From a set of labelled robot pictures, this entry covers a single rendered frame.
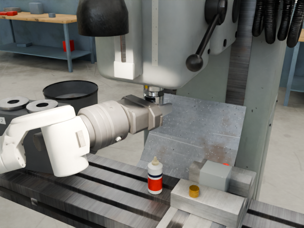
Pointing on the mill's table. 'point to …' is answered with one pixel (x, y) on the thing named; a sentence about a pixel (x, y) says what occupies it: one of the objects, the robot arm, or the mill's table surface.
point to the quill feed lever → (214, 20)
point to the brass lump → (193, 191)
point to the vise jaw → (208, 203)
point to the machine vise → (179, 216)
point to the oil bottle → (155, 177)
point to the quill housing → (162, 43)
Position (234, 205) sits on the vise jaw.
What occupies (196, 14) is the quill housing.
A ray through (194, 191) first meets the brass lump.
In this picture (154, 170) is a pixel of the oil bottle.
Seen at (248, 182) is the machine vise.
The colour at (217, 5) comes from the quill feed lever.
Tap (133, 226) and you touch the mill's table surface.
